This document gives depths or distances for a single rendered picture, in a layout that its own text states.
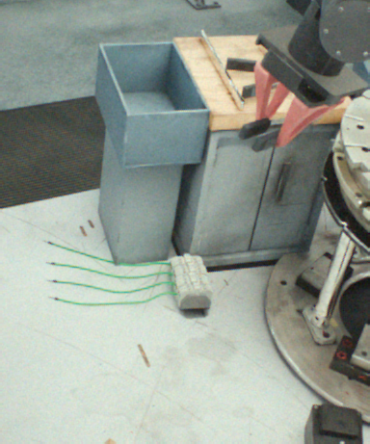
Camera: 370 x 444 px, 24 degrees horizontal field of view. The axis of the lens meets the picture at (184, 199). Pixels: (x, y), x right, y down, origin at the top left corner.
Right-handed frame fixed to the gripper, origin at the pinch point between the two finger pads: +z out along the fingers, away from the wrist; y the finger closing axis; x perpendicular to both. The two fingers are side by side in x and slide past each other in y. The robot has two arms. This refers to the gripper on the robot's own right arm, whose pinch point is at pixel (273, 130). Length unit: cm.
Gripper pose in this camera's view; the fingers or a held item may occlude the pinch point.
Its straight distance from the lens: 91.2
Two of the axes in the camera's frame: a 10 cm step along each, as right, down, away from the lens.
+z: -3.8, 7.1, 5.9
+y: 6.5, 6.6, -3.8
